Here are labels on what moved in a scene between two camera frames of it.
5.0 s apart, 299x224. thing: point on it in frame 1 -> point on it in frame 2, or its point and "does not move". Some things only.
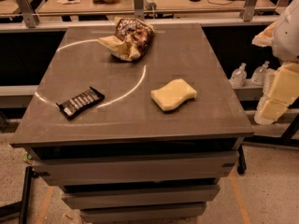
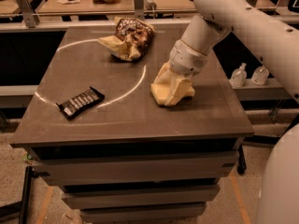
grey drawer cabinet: [144, 142] does not move
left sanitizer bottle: [238, 76] does not move
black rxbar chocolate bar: [81, 102] does not move
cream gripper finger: [265, 37] -> [184, 60]
